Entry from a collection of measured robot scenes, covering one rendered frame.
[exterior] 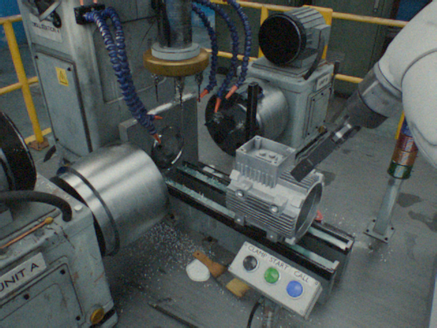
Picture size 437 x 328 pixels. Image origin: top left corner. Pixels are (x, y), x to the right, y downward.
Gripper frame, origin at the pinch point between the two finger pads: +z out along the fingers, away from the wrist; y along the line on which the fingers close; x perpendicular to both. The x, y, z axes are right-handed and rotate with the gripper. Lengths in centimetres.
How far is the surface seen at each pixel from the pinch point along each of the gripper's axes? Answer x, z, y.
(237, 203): -5.1, 23.7, 3.3
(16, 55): -208, 168, -54
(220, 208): -8.4, 36.9, -1.4
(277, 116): -19.6, 25.0, -37.0
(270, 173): -4.7, 11.8, -0.9
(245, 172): -9.6, 17.4, -0.4
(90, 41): -63, 17, 9
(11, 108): -250, 284, -75
